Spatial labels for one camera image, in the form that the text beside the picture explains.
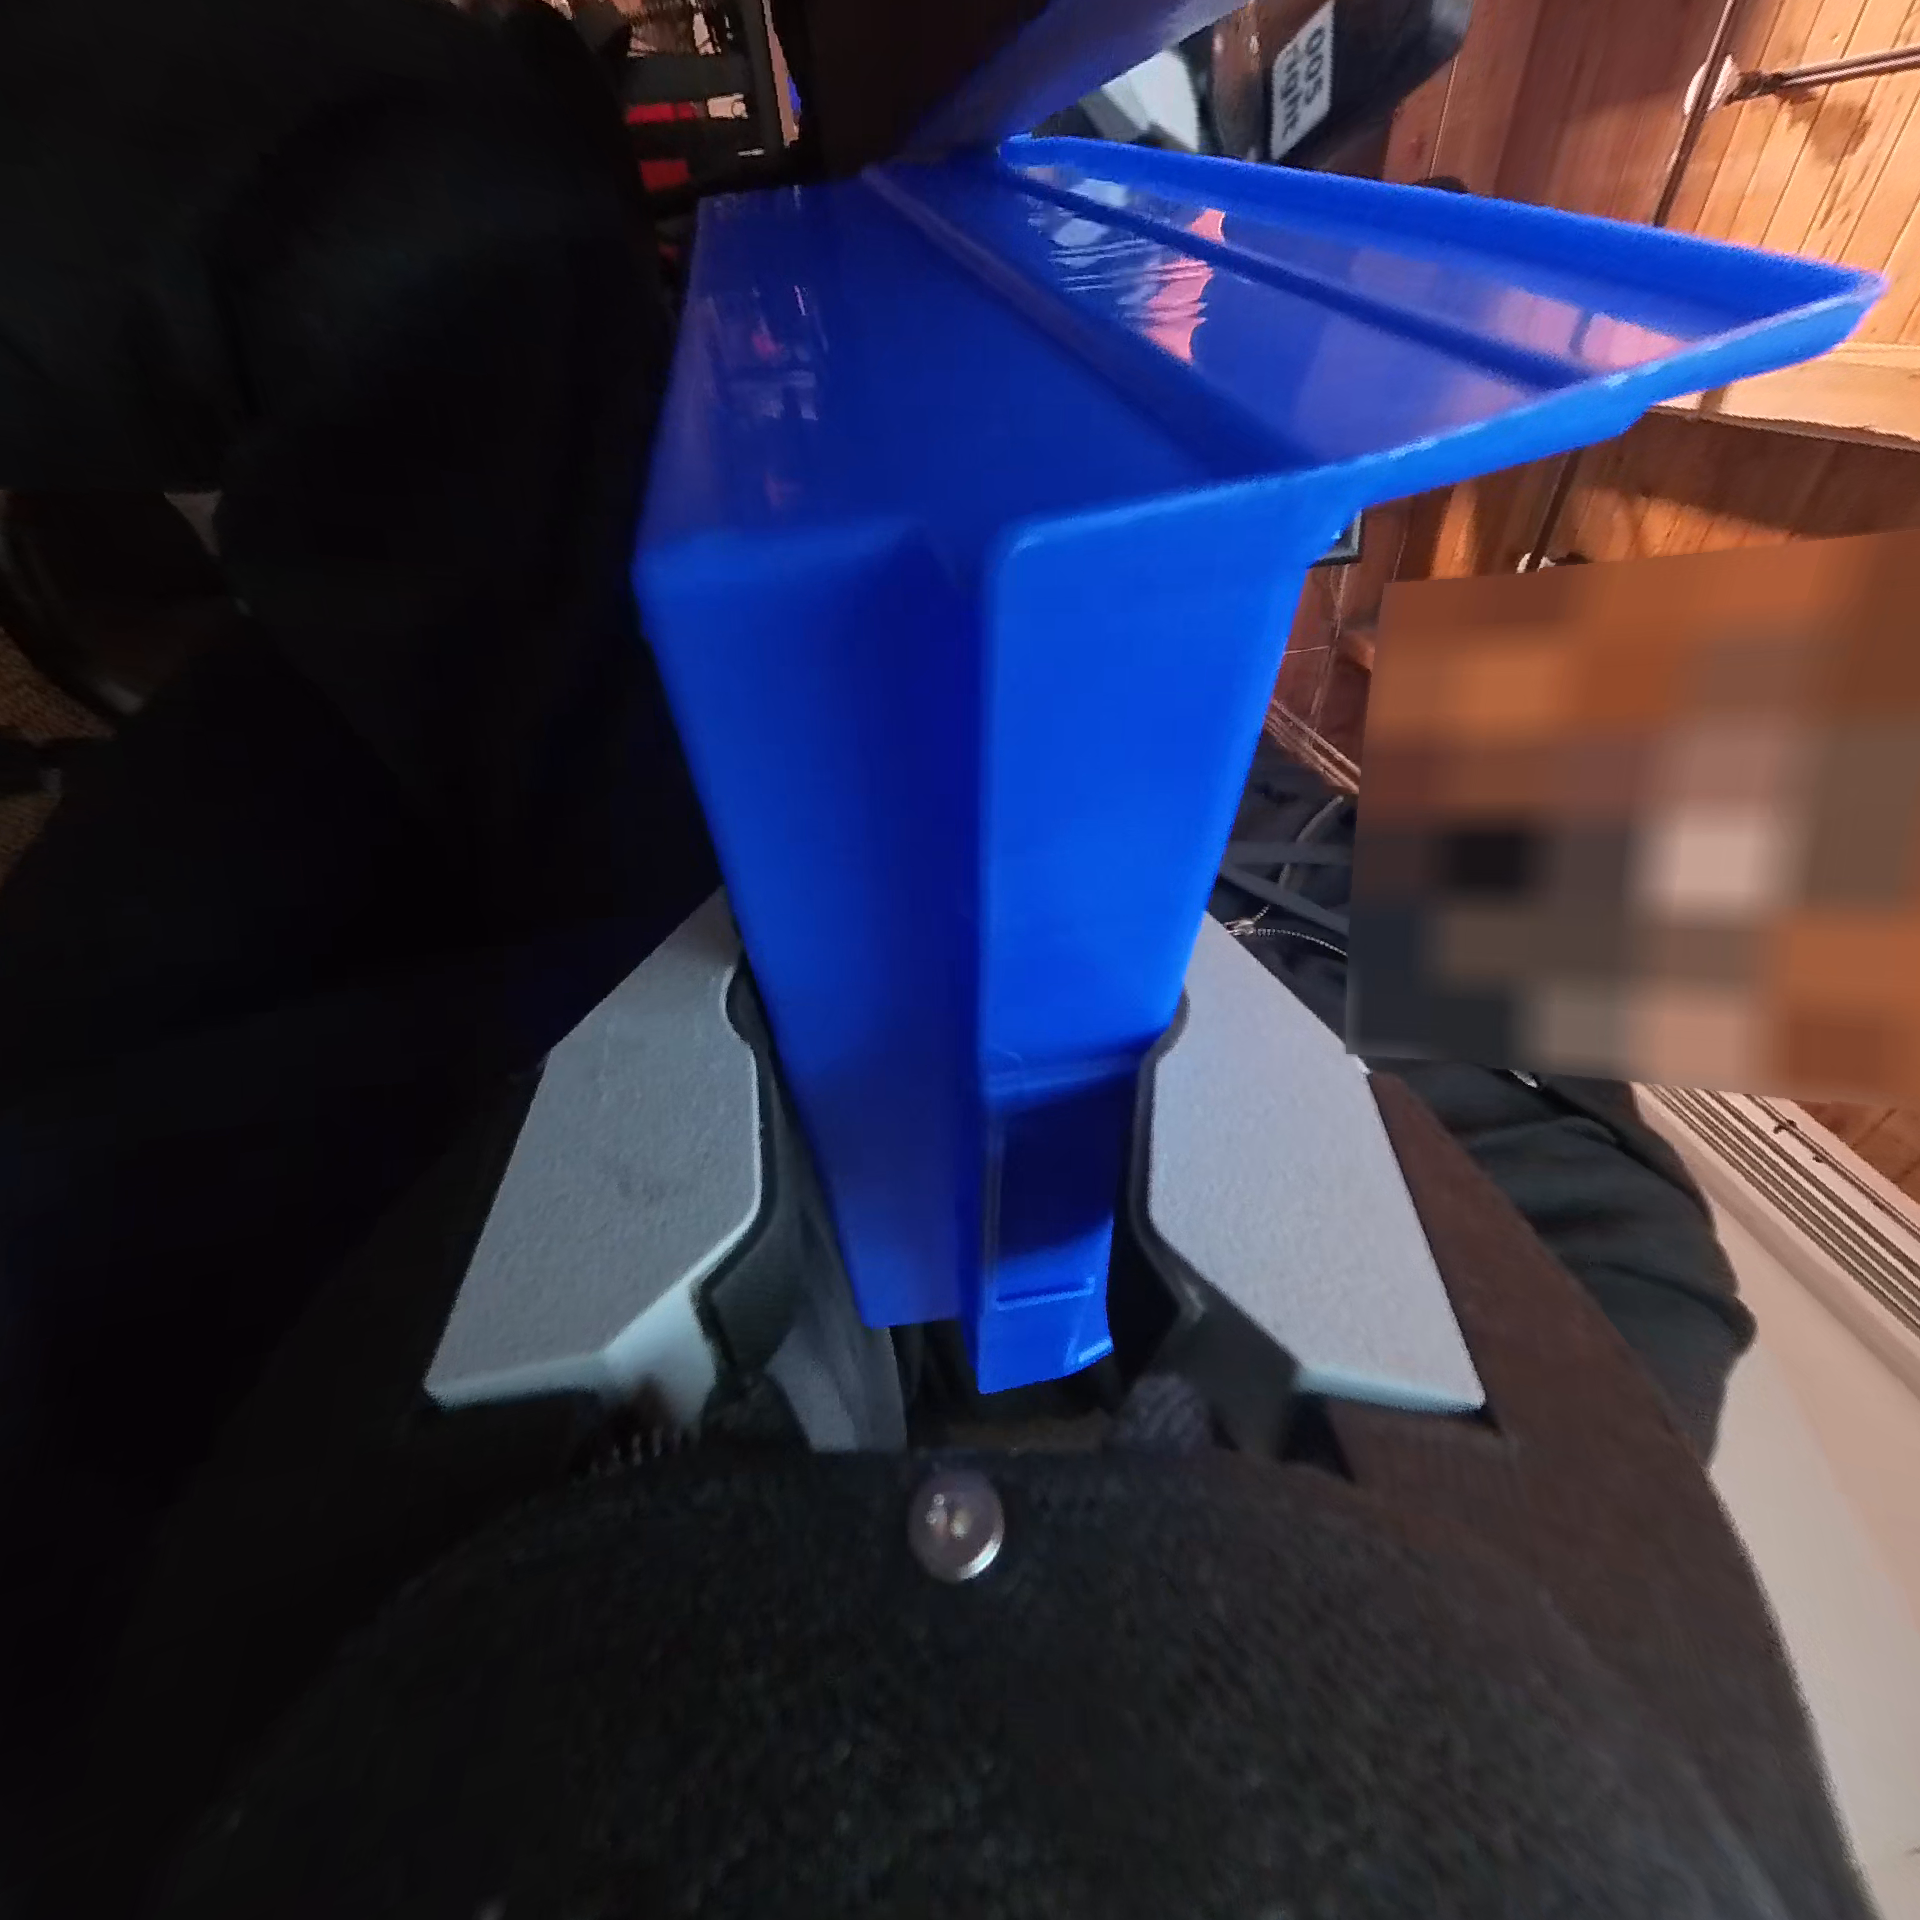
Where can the blue plastic bin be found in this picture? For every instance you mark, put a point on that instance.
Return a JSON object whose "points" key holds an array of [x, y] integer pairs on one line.
{"points": [[901, 676]]}

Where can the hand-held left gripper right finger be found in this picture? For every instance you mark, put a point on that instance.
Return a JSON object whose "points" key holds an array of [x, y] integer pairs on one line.
{"points": [[1305, 1215]]}

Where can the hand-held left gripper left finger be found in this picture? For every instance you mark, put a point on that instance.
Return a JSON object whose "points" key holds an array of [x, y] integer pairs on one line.
{"points": [[615, 1200]]}

